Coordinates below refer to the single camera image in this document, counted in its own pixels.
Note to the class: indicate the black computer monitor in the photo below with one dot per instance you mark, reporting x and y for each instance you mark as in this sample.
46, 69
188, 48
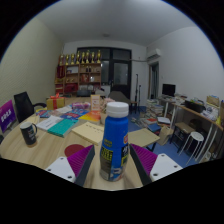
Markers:
169, 90

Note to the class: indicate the orange book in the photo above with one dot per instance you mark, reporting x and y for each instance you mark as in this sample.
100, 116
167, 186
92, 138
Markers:
90, 116

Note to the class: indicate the black mug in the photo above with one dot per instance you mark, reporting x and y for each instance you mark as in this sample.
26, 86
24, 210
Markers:
29, 135

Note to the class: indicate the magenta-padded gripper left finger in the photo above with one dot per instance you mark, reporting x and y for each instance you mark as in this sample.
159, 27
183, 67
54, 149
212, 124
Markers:
63, 166

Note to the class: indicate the small light wooden side table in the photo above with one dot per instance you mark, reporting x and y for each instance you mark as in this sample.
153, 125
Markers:
143, 136

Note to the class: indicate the pink box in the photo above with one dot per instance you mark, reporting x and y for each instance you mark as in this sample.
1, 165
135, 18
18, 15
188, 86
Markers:
81, 106

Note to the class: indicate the pile of books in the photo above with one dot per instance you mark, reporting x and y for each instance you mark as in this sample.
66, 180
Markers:
153, 108

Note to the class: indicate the flat round red coaster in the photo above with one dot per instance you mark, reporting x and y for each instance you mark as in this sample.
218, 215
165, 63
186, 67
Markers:
74, 150

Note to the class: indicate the blue printed book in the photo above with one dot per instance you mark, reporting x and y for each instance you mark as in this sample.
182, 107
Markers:
73, 115

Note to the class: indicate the grey armchair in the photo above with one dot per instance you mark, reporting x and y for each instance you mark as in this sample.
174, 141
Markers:
118, 96

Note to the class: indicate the blue drink bottle white cap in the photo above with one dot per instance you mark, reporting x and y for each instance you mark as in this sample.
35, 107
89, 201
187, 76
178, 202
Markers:
115, 140

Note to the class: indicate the white air conditioner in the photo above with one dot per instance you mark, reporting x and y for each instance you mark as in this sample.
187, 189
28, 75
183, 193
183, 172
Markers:
154, 54

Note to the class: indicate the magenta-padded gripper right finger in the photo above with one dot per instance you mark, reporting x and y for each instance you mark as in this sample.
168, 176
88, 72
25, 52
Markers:
163, 166

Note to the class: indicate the purple sign board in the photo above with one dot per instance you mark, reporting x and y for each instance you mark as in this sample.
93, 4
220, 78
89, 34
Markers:
6, 116

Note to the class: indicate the white round stool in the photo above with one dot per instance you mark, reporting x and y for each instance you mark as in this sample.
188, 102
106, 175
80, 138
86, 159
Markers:
196, 136

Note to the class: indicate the teal book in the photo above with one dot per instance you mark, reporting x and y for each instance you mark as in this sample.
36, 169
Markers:
62, 127

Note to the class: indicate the black office chair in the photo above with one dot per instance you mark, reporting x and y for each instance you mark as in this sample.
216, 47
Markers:
23, 105

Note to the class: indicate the standing yellow card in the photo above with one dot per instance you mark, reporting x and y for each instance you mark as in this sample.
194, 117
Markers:
95, 102

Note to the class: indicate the yellow gift box red ribbon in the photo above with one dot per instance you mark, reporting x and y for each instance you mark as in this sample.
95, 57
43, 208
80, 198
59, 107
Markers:
55, 103

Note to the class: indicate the white paper booklet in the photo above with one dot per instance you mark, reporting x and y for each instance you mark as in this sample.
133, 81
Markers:
49, 122

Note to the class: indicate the wooden shelf unit with trophies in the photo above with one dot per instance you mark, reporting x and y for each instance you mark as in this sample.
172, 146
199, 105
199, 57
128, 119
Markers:
78, 78

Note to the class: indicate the black framed glass door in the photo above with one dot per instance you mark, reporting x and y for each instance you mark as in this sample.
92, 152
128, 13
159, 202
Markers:
120, 71

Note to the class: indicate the potted pink flowers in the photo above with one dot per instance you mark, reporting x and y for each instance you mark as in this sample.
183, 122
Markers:
106, 103

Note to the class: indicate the brown wooden stool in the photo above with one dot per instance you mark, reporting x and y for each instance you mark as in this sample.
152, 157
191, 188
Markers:
184, 127

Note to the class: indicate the cluttered wooden desk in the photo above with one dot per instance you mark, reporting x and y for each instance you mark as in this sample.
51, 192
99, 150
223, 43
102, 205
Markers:
196, 110

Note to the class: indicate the black tripod stand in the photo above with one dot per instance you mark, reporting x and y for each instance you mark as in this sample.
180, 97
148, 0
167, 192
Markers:
136, 90

